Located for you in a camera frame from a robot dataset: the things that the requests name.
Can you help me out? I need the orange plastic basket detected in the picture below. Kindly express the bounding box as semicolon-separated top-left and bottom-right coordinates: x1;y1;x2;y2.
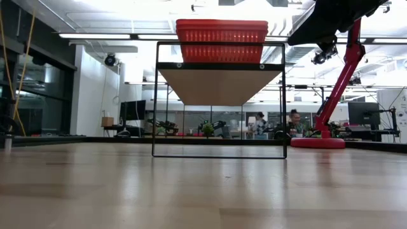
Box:
176;27;269;64
176;18;269;25
176;23;269;29

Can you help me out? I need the person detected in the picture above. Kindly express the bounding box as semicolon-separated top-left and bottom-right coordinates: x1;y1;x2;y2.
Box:
252;111;270;140
286;108;305;138

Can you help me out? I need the black computer monitor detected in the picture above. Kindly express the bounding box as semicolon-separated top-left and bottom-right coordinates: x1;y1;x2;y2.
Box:
120;100;147;121
347;101;382;130

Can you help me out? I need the red desk lamp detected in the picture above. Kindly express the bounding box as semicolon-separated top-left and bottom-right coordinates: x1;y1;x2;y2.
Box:
290;17;366;149

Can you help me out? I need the white cabinet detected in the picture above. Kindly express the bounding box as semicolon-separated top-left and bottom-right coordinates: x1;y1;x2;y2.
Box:
376;88;407;144

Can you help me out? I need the wooden shelf with black frame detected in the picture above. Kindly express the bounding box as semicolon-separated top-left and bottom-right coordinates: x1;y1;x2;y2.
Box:
151;40;288;159

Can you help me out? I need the black aluminium table frame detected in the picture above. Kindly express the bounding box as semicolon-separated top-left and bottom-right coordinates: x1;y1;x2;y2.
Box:
0;135;407;153

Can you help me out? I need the yellow extension cable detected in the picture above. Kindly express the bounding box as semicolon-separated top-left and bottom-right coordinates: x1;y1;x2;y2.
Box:
0;9;36;137

